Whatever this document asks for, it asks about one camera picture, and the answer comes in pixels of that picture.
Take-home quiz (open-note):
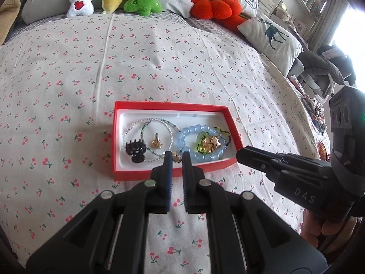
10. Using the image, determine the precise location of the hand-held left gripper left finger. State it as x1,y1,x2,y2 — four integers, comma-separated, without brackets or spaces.
26,151,173,274

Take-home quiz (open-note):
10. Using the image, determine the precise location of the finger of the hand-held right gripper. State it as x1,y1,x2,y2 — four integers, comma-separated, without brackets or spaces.
235,146,332,182

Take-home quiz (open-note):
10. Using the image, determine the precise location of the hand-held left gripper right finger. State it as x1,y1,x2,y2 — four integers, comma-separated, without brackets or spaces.
182,151,328,274

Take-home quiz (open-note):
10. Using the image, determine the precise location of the red jewelry box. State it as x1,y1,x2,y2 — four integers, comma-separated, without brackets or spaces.
113,101,244,182

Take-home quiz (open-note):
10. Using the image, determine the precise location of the small gold ring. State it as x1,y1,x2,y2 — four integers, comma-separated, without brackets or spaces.
150,133,164,149

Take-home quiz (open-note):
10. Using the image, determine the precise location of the gold flower hair clip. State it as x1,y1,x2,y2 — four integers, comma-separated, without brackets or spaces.
201,136,224,153

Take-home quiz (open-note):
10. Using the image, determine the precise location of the black hair claw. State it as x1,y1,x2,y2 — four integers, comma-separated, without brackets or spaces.
125,139,147,164

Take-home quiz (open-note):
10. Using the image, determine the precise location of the blue bead bracelet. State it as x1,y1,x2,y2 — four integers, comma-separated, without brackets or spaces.
175,124,229,162

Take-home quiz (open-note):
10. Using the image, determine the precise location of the silver bead necklace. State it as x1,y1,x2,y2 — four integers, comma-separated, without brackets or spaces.
123,118,177,163

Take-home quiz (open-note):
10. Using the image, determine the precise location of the person's right hand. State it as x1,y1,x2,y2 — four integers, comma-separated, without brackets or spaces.
299,209,359,257

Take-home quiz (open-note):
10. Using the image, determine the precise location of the grey office chair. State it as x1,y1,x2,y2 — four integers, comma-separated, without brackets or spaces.
288,44,357,97

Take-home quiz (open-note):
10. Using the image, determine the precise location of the cherry print bedsheet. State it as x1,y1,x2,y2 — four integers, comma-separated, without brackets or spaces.
0,13,326,274

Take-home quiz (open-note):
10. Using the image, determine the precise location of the deer print pillow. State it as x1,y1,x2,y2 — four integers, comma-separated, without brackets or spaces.
237,16,303,76

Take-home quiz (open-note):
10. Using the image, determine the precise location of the small orange pumpkin plush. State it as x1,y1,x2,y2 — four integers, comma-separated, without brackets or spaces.
225,13,253,32

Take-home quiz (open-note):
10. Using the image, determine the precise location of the woven basket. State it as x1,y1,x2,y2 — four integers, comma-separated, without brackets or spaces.
274,8,292,24

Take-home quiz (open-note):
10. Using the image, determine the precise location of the large orange pumpkin plush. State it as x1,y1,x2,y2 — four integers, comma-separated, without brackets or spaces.
190,0,241,20

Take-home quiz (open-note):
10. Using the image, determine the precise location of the stack of books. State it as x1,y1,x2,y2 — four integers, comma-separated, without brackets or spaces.
255,0,275,15

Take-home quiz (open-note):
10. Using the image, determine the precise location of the grey curtain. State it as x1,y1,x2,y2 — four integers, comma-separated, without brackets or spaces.
309,0,351,49

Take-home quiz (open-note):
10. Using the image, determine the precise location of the grey pillow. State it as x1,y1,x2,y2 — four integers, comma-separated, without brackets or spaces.
21,0,194,25

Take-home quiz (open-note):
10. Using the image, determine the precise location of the beige quilted blanket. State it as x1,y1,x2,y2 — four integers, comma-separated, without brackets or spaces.
0,0,43,45

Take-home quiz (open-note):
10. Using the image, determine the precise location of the green beaded bracelet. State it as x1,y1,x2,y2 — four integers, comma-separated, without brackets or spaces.
195,126,231,153

